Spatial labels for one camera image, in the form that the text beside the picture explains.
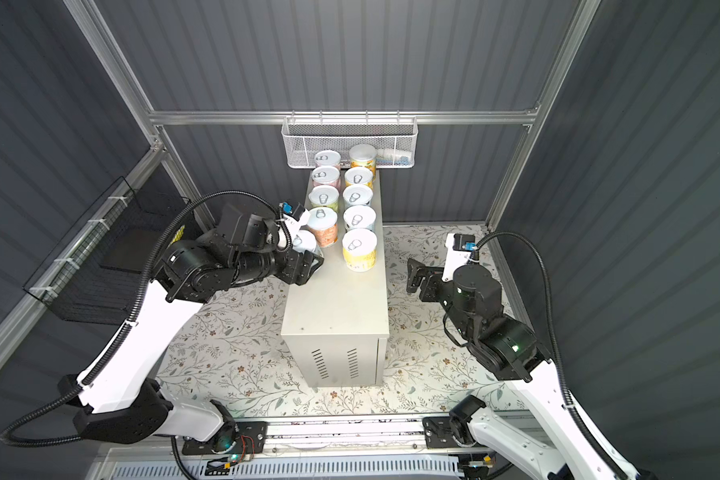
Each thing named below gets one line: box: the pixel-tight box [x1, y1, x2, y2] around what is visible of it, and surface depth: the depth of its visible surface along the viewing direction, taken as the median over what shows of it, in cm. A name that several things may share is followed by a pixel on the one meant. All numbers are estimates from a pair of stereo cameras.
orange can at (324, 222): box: [307, 206, 339, 248], surface depth 69 cm
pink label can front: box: [314, 150, 341, 169], surface depth 84 cm
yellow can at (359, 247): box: [342, 228, 378, 272], surface depth 64 cm
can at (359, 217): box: [343, 205, 377, 230], surface depth 69 cm
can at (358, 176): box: [344, 167, 373, 188], surface depth 78 cm
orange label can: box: [349, 144, 377, 180], surface depth 81 cm
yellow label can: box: [309, 185, 340, 206], surface depth 74 cm
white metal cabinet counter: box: [281, 170, 390, 387], surface depth 60 cm
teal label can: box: [342, 184, 374, 207], surface depth 74 cm
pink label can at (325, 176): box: [311, 166, 341, 188], surface depth 79 cm
